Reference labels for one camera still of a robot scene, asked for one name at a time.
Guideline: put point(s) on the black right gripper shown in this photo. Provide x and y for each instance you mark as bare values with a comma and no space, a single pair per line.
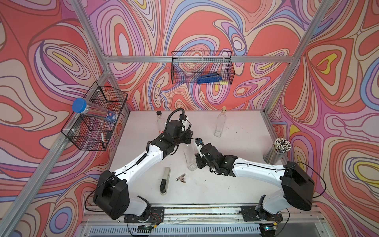
200,165

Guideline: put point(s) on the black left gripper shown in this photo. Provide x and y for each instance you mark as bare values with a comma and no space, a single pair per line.
188,137

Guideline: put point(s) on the clear glass bottle cork stopper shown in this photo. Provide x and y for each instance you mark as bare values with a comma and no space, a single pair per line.
190,158

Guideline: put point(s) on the clear square bottle with cork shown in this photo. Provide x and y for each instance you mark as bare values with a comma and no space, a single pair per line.
221,119

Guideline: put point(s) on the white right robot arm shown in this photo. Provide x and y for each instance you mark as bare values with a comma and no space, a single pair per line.
295,185

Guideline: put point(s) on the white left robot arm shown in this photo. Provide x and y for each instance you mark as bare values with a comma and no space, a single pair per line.
112,192

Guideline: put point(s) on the small metal clip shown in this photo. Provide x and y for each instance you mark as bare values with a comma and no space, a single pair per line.
181,178

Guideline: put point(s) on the black and beige flat tool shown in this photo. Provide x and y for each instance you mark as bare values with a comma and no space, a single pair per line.
164,181

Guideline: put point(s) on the metal cup of pencils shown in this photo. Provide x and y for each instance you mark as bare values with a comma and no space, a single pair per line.
279,148

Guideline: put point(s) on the blue plastic tool in basket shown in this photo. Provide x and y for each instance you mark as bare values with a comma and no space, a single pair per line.
208,79

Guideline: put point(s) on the black marker in basket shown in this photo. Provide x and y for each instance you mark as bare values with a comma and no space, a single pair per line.
103,140

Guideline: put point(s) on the clear tube with blue cap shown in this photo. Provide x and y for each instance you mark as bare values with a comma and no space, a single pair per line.
81,106

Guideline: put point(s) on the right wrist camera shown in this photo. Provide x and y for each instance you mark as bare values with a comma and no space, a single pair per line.
199,144

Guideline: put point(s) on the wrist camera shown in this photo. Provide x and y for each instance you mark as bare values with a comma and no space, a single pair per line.
183,118
199,144

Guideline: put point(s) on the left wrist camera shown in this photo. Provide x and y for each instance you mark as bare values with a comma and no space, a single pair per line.
183,118

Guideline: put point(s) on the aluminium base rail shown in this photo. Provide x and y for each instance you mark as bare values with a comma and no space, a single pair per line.
204,220

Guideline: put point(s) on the black wire basket back wall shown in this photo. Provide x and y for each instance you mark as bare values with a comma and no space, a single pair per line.
188,65

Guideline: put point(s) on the black wire basket wall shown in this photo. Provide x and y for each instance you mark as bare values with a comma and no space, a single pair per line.
85,131
188,65

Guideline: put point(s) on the black wire basket left wall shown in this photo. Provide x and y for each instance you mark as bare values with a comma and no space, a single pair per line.
85,131

